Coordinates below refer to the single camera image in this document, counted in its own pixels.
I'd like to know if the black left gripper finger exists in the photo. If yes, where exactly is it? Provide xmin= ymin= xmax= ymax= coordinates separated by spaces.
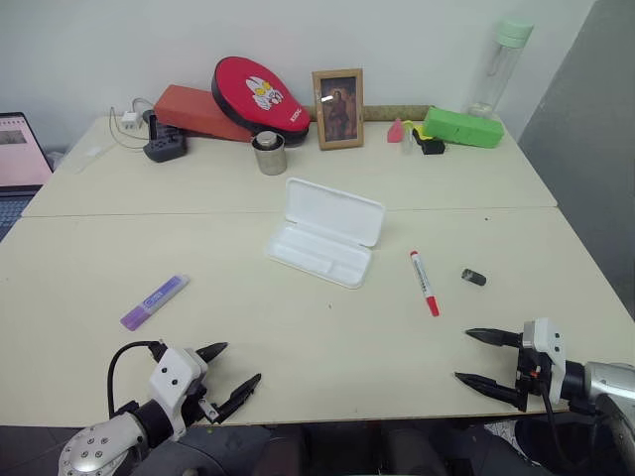
xmin=213 ymin=373 xmax=263 ymax=422
xmin=194 ymin=341 xmax=229 ymax=363

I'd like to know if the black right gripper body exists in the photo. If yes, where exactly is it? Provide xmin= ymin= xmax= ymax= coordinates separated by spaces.
xmin=513 ymin=342 xmax=554 ymax=414

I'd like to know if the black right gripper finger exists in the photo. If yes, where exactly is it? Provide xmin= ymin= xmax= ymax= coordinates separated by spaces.
xmin=464 ymin=327 xmax=525 ymax=349
xmin=453 ymin=371 xmax=520 ymax=410

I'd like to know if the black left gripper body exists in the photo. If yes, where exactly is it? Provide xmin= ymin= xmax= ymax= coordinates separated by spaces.
xmin=182 ymin=367 xmax=224 ymax=428

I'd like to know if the white plastic case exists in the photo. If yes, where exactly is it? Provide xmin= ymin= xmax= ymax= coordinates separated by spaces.
xmin=266 ymin=177 xmax=387 ymax=291

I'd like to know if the red round paddle case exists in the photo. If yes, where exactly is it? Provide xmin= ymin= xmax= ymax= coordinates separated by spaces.
xmin=210 ymin=56 xmax=313 ymax=147

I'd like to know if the purple highlighter pen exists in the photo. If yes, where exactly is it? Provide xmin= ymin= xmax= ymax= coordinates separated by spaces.
xmin=119 ymin=274 xmax=191 ymax=332

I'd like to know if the red and white marker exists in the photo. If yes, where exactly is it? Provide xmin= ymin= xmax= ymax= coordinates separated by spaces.
xmin=409 ymin=250 xmax=442 ymax=318

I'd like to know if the yellow and black object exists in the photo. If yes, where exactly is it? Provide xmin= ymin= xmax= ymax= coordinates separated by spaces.
xmin=412 ymin=123 xmax=445 ymax=156

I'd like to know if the metal cup with lid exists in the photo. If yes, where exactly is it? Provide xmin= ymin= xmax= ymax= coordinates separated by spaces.
xmin=250 ymin=131 xmax=287 ymax=176

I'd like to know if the black power strip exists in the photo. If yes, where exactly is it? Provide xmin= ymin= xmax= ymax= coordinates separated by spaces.
xmin=142 ymin=113 xmax=191 ymax=164

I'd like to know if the green rectangular box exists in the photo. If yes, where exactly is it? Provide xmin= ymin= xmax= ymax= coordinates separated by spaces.
xmin=422 ymin=105 xmax=506 ymax=150

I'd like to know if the clear plastic piece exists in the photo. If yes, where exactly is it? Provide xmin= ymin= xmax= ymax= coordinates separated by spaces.
xmin=73 ymin=144 xmax=108 ymax=175

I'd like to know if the orange-red long box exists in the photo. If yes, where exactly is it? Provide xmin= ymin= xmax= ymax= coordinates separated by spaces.
xmin=153 ymin=83 xmax=259 ymax=144

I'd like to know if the long wooden strip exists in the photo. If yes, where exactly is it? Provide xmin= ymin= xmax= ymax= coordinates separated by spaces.
xmin=301 ymin=103 xmax=433 ymax=123

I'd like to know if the clear bottle with green lid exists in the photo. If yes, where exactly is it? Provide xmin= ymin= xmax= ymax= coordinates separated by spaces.
xmin=465 ymin=18 xmax=536 ymax=120

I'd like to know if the open laptop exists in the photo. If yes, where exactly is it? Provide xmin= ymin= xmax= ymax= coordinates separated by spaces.
xmin=0 ymin=111 xmax=55 ymax=243

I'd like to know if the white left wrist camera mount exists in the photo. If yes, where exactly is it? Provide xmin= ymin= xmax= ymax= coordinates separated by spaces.
xmin=147 ymin=346 xmax=209 ymax=428

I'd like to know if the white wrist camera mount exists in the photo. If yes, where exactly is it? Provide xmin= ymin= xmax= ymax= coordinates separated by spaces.
xmin=522 ymin=317 xmax=568 ymax=404
xmin=147 ymin=346 xmax=209 ymax=428

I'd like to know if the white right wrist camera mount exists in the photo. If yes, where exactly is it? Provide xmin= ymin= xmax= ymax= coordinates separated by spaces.
xmin=522 ymin=317 xmax=568 ymax=404

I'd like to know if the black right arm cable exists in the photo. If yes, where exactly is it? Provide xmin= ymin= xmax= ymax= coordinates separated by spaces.
xmin=539 ymin=386 xmax=577 ymax=472

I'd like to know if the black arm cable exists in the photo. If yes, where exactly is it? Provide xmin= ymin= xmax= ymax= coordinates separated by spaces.
xmin=106 ymin=339 xmax=166 ymax=420
xmin=539 ymin=386 xmax=577 ymax=472

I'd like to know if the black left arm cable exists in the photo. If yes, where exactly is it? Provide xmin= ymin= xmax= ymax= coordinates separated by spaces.
xmin=106 ymin=339 xmax=166 ymax=420

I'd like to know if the white charger with cable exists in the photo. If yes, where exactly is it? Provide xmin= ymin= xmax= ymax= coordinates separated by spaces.
xmin=108 ymin=97 xmax=156 ymax=151

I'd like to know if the wooden picture frame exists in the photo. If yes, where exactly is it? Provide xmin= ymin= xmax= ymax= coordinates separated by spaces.
xmin=311 ymin=67 xmax=366 ymax=151

